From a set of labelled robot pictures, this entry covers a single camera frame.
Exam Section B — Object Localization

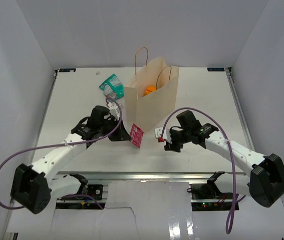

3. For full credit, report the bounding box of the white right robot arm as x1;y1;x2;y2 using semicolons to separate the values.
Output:
155;107;284;208

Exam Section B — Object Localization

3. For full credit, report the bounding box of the aluminium front frame rail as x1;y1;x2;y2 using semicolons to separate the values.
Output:
56;171;247;182

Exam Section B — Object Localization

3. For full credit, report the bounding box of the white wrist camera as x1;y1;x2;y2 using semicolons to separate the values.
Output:
155;127;172;144
106;98;124;120

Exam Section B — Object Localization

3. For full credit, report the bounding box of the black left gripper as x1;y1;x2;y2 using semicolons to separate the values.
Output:
98;117;131;142

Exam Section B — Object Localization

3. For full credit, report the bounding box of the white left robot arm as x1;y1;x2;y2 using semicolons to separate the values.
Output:
11;102;131;214

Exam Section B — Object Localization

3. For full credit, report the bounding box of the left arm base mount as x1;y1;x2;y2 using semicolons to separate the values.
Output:
56;184;106;210

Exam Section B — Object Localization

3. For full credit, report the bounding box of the right XDOF label sticker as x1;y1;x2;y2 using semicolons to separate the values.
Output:
207;67;225;72

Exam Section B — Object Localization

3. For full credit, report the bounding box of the beige paper bag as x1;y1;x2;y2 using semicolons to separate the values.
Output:
124;56;179;133

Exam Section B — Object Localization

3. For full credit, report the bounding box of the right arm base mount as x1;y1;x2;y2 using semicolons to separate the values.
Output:
185;171;232;212

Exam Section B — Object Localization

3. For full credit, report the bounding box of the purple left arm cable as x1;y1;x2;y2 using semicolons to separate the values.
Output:
0;97;123;210

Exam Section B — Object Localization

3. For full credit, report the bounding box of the xdof label sticker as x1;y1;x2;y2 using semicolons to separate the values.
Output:
59;68;76;73
207;67;225;72

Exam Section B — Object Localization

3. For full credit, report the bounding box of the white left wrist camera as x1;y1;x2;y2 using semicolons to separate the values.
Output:
106;98;124;120

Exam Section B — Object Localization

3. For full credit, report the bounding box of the red snack packet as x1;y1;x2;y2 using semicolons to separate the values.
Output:
130;124;144;148

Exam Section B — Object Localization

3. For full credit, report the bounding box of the left XDOF label sticker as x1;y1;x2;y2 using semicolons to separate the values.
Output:
59;68;76;73

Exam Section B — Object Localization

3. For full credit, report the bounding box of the orange gummy snack bag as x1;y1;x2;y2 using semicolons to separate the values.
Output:
143;85;157;96

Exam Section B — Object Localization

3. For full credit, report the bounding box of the teal snack packet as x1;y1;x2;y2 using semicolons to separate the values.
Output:
99;74;124;100

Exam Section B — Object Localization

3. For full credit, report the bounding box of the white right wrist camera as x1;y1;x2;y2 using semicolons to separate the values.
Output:
155;127;172;144

